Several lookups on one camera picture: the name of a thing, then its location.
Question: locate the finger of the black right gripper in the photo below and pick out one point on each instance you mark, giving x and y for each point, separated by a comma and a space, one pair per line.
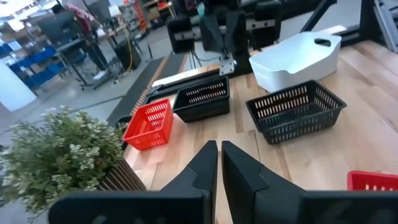
236, 28
216, 31

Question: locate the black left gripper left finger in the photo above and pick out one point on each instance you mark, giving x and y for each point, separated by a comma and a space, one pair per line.
186, 199

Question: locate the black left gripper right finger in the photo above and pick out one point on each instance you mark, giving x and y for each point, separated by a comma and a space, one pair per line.
264, 202

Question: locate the white plastic storage bin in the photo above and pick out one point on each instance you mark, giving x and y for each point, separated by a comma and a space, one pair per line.
295, 59

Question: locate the black slotted plastic basket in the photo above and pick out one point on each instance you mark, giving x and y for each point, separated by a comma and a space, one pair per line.
202, 110
295, 124

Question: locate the red slotted plastic basket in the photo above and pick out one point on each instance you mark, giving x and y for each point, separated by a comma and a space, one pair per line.
373, 180
149, 127

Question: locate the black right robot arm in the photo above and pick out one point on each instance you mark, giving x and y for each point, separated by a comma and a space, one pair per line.
243, 60

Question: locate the shelf with blue bins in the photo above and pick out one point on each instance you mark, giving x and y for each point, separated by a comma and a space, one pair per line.
43, 56

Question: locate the black floor mat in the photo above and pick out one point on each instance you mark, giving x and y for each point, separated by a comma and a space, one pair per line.
140, 87

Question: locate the black waste bin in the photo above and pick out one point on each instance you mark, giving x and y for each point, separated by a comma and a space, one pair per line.
124, 56

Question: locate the silver aluminium extrusion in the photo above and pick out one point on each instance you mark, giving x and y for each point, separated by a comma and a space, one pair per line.
387, 25

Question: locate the potted plant in slatted pot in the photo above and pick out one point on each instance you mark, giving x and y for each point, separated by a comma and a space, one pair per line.
62, 155

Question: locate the person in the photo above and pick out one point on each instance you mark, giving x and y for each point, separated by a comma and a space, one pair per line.
81, 18

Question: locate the black workshop desk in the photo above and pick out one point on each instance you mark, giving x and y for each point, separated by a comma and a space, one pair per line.
74, 43

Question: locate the silver metal bracket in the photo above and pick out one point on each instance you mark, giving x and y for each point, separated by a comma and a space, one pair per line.
227, 67

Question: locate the black table edge rail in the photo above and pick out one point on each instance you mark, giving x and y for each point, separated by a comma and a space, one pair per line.
174, 85

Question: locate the black rig frame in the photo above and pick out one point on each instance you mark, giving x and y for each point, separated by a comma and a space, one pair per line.
367, 18

